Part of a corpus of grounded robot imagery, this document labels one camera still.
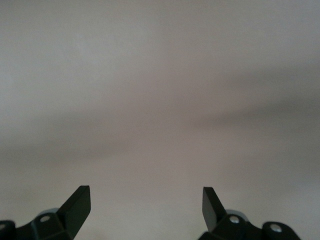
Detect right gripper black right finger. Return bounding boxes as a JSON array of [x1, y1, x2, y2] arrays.
[[201, 186, 300, 240]]

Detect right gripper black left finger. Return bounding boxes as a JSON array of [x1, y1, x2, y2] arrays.
[[0, 185, 91, 240]]

